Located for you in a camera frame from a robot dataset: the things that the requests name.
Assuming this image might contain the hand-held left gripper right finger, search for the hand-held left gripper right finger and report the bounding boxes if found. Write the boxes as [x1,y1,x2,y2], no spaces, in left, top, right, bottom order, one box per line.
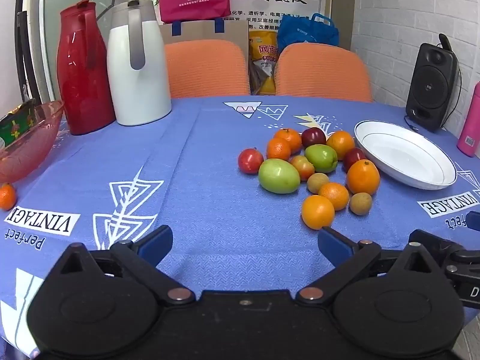
[298,227,445,305]

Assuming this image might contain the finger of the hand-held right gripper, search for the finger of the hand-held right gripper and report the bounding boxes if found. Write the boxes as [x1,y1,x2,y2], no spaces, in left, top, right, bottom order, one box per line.
[409,229,466,267]

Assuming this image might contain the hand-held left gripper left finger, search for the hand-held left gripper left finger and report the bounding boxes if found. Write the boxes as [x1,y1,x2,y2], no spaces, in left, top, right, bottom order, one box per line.
[47,225,196,306]

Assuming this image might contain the small orange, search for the small orange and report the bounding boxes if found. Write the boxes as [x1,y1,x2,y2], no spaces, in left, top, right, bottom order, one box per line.
[346,159,381,195]
[301,194,335,230]
[318,182,350,211]

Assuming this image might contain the yellow red plum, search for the yellow red plum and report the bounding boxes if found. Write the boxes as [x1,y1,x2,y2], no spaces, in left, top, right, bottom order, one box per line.
[289,155,316,181]

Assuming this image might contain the small green jujube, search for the small green jujube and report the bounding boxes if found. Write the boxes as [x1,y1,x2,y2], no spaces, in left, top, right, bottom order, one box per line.
[304,144,338,173]

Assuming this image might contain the large green jujube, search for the large green jujube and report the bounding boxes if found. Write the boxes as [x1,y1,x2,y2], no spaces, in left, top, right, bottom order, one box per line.
[258,158,301,194]

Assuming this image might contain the dark red plum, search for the dark red plum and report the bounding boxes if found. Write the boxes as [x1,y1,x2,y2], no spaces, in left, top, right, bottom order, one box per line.
[343,147,366,171]
[301,127,327,148]

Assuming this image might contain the white plate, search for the white plate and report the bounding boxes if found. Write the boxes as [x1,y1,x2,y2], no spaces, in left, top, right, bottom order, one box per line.
[354,120,457,190]

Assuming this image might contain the orange mandarin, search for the orange mandarin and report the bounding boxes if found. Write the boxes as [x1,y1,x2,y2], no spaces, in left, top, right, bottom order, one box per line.
[273,128,303,152]
[266,137,292,161]
[0,182,17,211]

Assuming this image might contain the red apple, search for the red apple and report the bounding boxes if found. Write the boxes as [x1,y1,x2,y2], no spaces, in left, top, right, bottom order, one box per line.
[238,148,264,175]

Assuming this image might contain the blue printed tablecloth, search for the blue printed tablecloth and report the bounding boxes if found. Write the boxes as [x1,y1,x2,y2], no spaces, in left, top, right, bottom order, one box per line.
[0,95,480,360]

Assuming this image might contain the round orange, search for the round orange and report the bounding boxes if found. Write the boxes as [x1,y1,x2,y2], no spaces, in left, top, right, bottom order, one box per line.
[326,130,356,161]

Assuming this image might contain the pink bottle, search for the pink bottle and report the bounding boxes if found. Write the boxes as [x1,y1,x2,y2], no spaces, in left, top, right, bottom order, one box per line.
[457,80,480,157]

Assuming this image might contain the white thermos jug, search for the white thermos jug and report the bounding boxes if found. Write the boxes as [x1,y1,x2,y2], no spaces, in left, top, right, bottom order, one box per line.
[107,0,172,126]

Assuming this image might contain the pink glass bowl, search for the pink glass bowl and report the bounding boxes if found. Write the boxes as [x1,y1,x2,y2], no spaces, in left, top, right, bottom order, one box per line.
[0,100,65,184]

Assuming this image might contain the black speaker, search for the black speaker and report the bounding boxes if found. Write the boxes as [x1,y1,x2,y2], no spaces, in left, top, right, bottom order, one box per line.
[406,43,460,133]

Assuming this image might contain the orange chair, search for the orange chair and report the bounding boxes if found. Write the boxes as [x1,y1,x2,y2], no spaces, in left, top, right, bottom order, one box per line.
[164,40,251,99]
[275,43,373,103]

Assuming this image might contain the red thermos jug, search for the red thermos jug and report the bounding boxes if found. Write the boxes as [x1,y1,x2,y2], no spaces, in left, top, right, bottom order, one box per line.
[56,2,116,136]

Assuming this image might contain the green snack packet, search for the green snack packet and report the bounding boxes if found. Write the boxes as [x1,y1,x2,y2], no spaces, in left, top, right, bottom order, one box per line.
[0,99,36,148]

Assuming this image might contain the yellow snack bag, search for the yellow snack bag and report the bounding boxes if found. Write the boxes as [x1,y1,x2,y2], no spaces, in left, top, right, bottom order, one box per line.
[248,30,280,96]

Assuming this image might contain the blue shopping bag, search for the blue shopping bag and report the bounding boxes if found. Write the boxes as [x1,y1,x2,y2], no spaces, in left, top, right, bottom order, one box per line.
[277,13,340,49]

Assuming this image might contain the brown paper bag blue handles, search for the brown paper bag blue handles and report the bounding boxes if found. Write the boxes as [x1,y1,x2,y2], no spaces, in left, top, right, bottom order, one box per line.
[159,17,250,47]

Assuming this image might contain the white wall poster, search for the white wall poster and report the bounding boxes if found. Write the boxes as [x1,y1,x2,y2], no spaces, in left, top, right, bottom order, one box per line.
[227,0,327,31]

